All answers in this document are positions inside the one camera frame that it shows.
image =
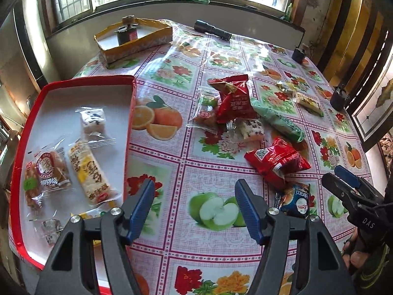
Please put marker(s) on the small clear candy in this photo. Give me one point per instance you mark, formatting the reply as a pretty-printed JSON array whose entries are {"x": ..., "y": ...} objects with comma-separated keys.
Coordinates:
[{"x": 50, "y": 232}]

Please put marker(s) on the small black motor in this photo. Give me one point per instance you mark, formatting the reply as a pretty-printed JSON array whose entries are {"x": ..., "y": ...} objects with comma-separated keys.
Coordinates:
[{"x": 298, "y": 54}]

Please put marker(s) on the yellow rice cracker packet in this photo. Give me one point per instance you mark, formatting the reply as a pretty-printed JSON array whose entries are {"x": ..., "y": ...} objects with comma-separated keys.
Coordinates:
[
  {"x": 87, "y": 175},
  {"x": 308, "y": 104}
]

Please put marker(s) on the person's right forearm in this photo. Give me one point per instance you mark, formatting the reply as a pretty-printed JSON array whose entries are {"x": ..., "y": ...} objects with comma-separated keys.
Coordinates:
[{"x": 376, "y": 272}]

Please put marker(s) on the round logo bread packet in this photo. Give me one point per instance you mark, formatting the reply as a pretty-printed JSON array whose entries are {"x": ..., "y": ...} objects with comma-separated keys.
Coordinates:
[{"x": 46, "y": 175}]

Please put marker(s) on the red snack packet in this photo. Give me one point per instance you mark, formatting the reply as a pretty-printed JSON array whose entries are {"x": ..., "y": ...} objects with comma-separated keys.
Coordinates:
[
  {"x": 276, "y": 161},
  {"x": 235, "y": 100}
]

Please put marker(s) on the green snack packet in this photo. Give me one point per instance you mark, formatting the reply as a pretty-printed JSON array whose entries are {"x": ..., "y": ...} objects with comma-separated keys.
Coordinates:
[{"x": 279, "y": 123}]

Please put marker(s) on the yellow cardboard box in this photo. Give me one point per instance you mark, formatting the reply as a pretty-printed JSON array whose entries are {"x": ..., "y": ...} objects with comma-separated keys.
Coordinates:
[{"x": 135, "y": 47}]

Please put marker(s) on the gold panelled cabinet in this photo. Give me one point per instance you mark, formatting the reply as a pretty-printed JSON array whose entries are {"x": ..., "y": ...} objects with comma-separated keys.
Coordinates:
[{"x": 359, "y": 21}]

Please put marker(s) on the person's right hand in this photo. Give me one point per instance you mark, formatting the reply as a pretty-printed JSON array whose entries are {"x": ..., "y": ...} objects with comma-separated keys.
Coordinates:
[{"x": 356, "y": 256}]

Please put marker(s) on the clear white nougat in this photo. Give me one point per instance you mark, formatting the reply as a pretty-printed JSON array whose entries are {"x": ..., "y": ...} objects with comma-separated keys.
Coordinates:
[{"x": 92, "y": 123}]

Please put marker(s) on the leaded glass door panel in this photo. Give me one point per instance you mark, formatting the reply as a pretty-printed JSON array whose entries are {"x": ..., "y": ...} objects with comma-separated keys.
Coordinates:
[{"x": 377, "y": 107}]

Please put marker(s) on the black flashlight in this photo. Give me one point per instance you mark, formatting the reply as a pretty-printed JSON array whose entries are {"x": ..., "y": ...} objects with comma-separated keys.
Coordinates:
[{"x": 211, "y": 30}]

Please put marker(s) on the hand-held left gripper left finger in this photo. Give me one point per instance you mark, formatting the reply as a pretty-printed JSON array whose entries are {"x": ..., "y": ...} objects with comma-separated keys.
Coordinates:
[{"x": 141, "y": 213}]

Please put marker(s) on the red tray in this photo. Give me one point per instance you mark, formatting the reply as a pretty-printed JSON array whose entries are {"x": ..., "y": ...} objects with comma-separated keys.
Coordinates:
[{"x": 76, "y": 95}]

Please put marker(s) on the clear orange pastry packet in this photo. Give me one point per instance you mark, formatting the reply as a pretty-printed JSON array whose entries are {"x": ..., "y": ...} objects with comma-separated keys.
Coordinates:
[{"x": 205, "y": 113}]

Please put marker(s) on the dark speckled nougat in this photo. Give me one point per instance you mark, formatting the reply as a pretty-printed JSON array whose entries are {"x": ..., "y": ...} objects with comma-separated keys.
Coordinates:
[{"x": 250, "y": 129}]

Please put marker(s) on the green bottle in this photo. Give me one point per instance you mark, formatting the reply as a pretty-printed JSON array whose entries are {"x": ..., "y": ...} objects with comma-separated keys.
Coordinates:
[{"x": 288, "y": 12}]

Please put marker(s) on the small gold candy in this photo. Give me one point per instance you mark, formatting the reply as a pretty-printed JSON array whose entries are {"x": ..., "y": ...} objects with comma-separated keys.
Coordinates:
[{"x": 284, "y": 86}]

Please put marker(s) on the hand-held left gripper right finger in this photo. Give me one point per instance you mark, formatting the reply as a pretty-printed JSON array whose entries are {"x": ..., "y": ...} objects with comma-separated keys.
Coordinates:
[{"x": 249, "y": 213}]

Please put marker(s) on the blue snack packet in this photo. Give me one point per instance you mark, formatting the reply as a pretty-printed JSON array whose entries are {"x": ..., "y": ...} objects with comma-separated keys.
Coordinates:
[{"x": 296, "y": 204}]

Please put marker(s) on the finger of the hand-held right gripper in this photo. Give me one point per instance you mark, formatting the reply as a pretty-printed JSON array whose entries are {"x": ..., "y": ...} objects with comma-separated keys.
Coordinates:
[
  {"x": 336, "y": 186},
  {"x": 348, "y": 175}
]

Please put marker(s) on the floral fruit tablecloth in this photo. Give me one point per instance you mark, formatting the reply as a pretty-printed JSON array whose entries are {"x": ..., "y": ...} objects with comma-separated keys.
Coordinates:
[{"x": 190, "y": 166}]

